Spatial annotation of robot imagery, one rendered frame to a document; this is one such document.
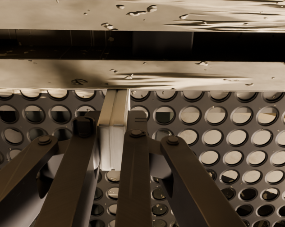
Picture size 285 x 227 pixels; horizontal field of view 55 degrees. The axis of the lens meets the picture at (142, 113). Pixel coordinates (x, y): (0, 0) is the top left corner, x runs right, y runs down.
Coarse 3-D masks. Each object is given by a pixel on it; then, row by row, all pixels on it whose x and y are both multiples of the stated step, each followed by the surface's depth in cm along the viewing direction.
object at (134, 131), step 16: (128, 144) 13; (144, 144) 13; (128, 160) 12; (144, 160) 12; (128, 176) 11; (144, 176) 11; (128, 192) 10; (144, 192) 10; (128, 208) 9; (144, 208) 9; (128, 224) 9; (144, 224) 9
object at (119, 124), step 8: (120, 96) 17; (128, 96) 18; (120, 104) 16; (128, 104) 17; (120, 112) 15; (112, 120) 15; (120, 120) 15; (112, 128) 14; (120, 128) 14; (112, 136) 14; (120, 136) 14; (112, 144) 15; (120, 144) 15; (112, 152) 15; (120, 152) 15; (120, 160) 15; (120, 168) 15
